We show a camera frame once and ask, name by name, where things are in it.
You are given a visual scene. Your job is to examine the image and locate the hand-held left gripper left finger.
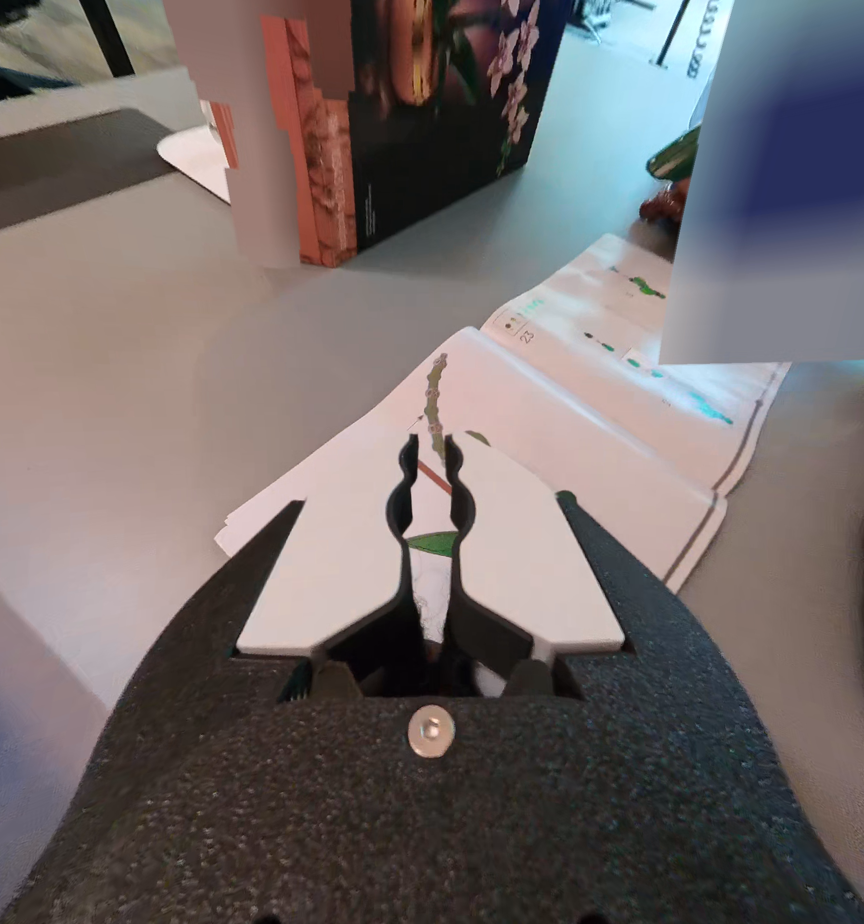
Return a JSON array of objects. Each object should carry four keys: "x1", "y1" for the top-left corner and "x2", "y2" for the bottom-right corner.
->
[{"x1": 235, "y1": 433, "x2": 433, "y2": 659}]

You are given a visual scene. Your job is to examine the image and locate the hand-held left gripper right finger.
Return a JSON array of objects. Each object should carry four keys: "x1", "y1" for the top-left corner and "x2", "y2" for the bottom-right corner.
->
[{"x1": 442, "y1": 432, "x2": 628, "y2": 661}]

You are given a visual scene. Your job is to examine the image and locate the green toy leaf piece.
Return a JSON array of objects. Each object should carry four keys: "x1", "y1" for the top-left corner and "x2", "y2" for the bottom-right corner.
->
[{"x1": 638, "y1": 126, "x2": 701, "y2": 222}]

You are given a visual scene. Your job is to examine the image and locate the white instruction booklet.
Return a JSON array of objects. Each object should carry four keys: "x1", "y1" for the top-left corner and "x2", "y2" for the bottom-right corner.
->
[{"x1": 214, "y1": 232, "x2": 794, "y2": 594}]

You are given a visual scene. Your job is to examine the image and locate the dark flower printed box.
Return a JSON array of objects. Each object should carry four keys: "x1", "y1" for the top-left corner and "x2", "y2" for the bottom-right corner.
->
[{"x1": 260, "y1": 0, "x2": 571, "y2": 270}]

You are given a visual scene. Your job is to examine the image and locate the wooden table with black legs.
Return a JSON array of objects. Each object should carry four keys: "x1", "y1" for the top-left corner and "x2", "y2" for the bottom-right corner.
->
[{"x1": 78, "y1": 0, "x2": 138, "y2": 78}]

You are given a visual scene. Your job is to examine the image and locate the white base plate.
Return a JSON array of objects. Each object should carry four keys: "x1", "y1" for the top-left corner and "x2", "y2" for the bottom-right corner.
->
[{"x1": 156, "y1": 123, "x2": 232, "y2": 205}]

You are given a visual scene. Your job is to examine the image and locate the dark cable tray cover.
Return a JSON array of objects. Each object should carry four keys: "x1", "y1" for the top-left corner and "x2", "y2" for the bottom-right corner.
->
[{"x1": 0, "y1": 108, "x2": 180, "y2": 241}]

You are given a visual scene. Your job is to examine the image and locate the coiled cable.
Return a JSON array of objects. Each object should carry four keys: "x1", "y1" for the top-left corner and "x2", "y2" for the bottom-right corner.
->
[{"x1": 684, "y1": 0, "x2": 719, "y2": 80}]

